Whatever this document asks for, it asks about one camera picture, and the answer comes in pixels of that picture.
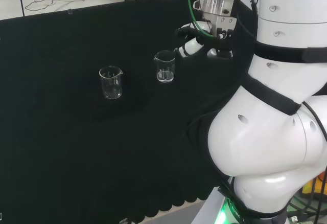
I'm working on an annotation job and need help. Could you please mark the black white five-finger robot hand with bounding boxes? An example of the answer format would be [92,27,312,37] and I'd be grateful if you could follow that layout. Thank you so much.
[174,15,237,59]

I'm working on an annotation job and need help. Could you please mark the small clear glass beaker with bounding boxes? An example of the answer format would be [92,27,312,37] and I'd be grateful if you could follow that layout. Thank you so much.
[153,50,176,84]

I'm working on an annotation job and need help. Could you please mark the large clear graduated glass beaker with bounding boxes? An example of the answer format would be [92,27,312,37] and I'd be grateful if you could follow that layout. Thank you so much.
[99,65,124,100]

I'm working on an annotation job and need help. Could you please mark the yellow stop button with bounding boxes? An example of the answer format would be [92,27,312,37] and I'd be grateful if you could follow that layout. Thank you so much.
[302,172,327,195]

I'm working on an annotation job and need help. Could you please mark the black bench cloth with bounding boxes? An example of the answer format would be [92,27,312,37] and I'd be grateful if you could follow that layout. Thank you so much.
[0,0,259,221]

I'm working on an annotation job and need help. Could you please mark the thin black pole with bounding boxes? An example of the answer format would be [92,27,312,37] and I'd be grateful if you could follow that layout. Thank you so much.
[17,0,26,17]

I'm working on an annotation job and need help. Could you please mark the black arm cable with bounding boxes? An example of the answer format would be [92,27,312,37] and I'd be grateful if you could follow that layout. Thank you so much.
[301,101,327,143]

